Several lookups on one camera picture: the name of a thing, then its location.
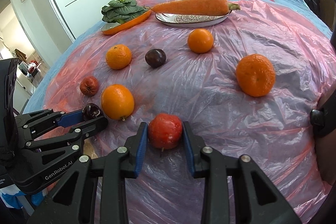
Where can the patterned oval plate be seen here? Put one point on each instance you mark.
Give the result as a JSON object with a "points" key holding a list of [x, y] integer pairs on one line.
{"points": [[193, 20]]}

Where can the smooth orange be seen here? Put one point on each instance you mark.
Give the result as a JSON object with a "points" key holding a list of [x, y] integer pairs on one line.
{"points": [[200, 40], [118, 56], [117, 101]]}

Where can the red apple with stem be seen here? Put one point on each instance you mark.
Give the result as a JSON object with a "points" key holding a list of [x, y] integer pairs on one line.
{"points": [[165, 133]]}

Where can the person's left hand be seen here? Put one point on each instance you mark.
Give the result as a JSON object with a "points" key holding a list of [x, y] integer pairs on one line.
{"points": [[13, 199]]}

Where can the black rounded object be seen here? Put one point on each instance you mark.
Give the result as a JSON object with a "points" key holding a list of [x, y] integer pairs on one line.
{"points": [[323, 121]]}

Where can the orange oval plate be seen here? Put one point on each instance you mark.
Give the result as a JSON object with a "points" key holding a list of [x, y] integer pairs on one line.
{"points": [[128, 23]]}

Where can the bumpy orange mandarin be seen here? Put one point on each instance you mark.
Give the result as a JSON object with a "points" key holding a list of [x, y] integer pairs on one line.
{"points": [[255, 75]]}

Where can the dark plum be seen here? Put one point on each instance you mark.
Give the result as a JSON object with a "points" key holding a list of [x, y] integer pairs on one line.
{"points": [[155, 58], [92, 111]]}

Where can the large carrot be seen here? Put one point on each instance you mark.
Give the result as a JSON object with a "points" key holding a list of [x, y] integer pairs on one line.
{"points": [[194, 5]]}

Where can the black backpack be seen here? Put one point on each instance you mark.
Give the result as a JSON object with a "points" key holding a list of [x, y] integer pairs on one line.
{"points": [[308, 1]]}

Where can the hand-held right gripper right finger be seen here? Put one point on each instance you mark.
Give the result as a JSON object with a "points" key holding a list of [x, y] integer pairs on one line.
{"points": [[189, 153]]}

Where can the pink plastic sheet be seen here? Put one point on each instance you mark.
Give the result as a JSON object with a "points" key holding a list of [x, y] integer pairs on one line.
{"points": [[210, 108]]}

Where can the bok choy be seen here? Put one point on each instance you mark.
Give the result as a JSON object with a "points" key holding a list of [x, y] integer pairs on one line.
{"points": [[123, 10]]}

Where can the small red fruit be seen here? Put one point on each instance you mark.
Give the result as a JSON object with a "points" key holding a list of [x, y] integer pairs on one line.
{"points": [[89, 85]]}

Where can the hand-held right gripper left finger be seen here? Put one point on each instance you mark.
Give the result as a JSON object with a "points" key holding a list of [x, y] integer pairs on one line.
{"points": [[140, 153]]}

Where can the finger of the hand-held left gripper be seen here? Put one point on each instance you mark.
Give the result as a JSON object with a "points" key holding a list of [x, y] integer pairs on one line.
{"points": [[92, 127], [71, 119]]}

